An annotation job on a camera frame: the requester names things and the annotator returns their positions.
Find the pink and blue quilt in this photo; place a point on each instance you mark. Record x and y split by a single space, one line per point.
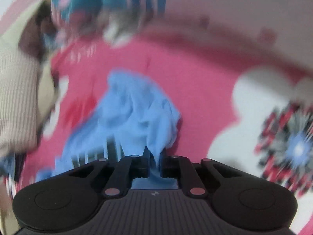
117 21

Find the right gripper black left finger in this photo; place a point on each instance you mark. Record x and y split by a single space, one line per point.
125 171

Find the beige knitted garment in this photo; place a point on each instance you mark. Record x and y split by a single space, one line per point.
28 94

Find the pink floral bed sheet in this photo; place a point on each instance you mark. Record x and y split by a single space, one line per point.
223 98

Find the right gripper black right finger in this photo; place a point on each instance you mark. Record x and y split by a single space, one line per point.
182 169

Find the light blue garment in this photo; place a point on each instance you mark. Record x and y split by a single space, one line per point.
133 115

